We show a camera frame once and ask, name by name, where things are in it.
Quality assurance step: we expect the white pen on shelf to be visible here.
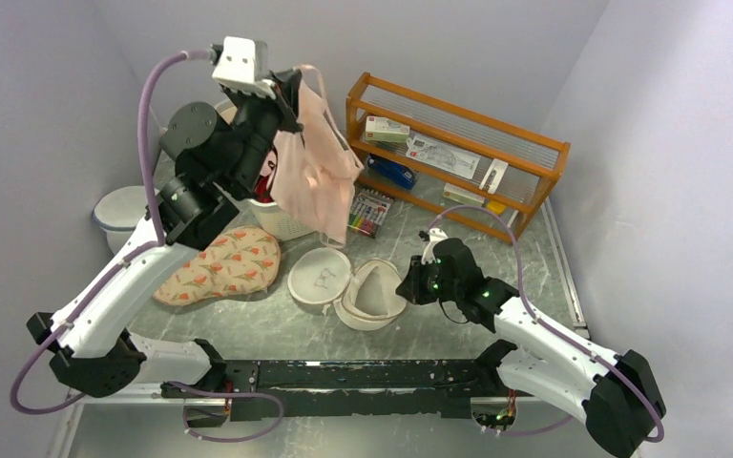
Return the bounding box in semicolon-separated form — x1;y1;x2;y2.
503;209;519;230

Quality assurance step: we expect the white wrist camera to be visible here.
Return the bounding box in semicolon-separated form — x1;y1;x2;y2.
418;228;449;264
212;36;275;99

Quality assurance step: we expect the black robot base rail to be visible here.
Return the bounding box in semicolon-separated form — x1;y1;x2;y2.
195;358;510;419

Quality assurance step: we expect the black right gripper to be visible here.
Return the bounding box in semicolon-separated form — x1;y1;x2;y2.
396;254;462;305

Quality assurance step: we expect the cream plastic laundry basket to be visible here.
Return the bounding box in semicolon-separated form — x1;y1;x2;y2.
214;99;317;242

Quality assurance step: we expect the yellow small block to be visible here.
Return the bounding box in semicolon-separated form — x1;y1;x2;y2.
485;200;508;216

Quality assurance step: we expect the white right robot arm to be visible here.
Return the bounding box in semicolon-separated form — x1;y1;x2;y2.
396;238;666;457

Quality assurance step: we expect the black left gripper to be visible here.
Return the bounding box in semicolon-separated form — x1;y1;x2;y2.
228;68;305;195

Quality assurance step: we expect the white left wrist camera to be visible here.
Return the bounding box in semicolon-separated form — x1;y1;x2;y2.
212;36;275;99

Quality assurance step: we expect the blue stapler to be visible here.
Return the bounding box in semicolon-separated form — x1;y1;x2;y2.
367;155;417;190

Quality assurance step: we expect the floral pink bra bag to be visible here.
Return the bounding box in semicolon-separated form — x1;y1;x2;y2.
153;226;282;306

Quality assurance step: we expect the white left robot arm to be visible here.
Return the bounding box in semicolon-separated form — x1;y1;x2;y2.
27;70;302;398

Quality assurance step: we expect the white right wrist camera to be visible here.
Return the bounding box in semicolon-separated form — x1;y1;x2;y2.
418;228;449;264

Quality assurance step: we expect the red garment in basket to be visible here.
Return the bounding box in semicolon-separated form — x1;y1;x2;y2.
253;149;278;203

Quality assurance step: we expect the orange wooden shelf rack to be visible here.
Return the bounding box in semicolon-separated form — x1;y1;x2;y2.
346;73;571;240

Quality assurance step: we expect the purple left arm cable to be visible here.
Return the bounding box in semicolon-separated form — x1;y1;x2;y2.
10;49;285;444

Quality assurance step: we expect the green white box lower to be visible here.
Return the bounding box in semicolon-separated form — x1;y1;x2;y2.
443;183;485;207

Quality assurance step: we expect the green white box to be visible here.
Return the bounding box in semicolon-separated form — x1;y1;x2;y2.
443;183;485;207
364;115;410;143

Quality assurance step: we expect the green white box upper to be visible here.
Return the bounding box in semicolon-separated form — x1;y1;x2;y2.
364;115;410;143

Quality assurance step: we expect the pink bra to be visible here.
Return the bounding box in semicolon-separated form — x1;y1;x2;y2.
270;64;364;248

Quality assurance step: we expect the pack of coloured markers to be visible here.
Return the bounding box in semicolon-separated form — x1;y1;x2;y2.
348;187;394;239

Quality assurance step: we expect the clear blister pack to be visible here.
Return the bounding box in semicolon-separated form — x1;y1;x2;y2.
406;133;481;179

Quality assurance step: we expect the white mesh laundry bag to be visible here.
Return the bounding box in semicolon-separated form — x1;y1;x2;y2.
286;247;408;332

